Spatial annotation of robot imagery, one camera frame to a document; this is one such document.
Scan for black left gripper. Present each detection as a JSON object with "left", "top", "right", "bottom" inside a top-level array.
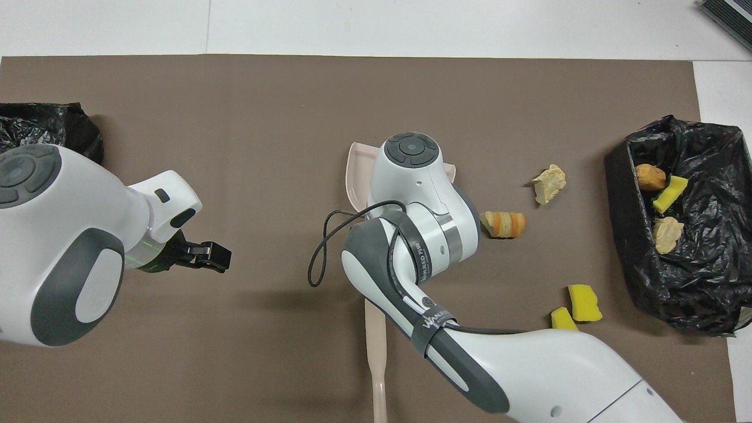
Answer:
[{"left": 140, "top": 231, "right": 232, "bottom": 274}]

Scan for beige plastic dustpan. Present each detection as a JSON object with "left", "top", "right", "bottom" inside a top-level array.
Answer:
[{"left": 344, "top": 142, "right": 457, "bottom": 215}]

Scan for beige hand brush black bristles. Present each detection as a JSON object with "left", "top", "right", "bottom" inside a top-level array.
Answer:
[{"left": 364, "top": 297, "right": 388, "bottom": 423}]

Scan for large striped croissant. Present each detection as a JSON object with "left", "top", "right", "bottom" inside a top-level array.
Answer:
[{"left": 479, "top": 211, "right": 527, "bottom": 239}]

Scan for pale bread piece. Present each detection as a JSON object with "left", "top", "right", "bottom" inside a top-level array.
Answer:
[{"left": 532, "top": 164, "right": 568, "bottom": 206}]

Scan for yellow sponge piece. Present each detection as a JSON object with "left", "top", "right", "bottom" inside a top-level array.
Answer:
[
  {"left": 568, "top": 284, "right": 603, "bottom": 323},
  {"left": 550, "top": 307, "right": 580, "bottom": 331}
]

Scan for brown oval bread roll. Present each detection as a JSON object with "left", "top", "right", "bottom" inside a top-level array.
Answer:
[{"left": 635, "top": 164, "right": 667, "bottom": 192}]

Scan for small striped croissant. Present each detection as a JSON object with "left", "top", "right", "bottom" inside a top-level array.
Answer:
[{"left": 654, "top": 217, "right": 685, "bottom": 254}]

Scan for notched yellow sponge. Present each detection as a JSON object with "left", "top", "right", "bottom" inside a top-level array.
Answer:
[{"left": 652, "top": 175, "right": 689, "bottom": 214}]

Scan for black bag lined bin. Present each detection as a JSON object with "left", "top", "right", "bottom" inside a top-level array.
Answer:
[
  {"left": 604, "top": 115, "right": 752, "bottom": 337},
  {"left": 0, "top": 103, "right": 105, "bottom": 165}
]

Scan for brown table mat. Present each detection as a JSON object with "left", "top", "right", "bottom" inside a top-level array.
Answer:
[{"left": 0, "top": 55, "right": 738, "bottom": 423}]

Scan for grey ribbed device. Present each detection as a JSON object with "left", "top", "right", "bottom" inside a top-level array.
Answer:
[{"left": 698, "top": 0, "right": 752, "bottom": 53}]

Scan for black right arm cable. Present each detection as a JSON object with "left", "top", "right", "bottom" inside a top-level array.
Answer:
[{"left": 308, "top": 200, "right": 531, "bottom": 337}]

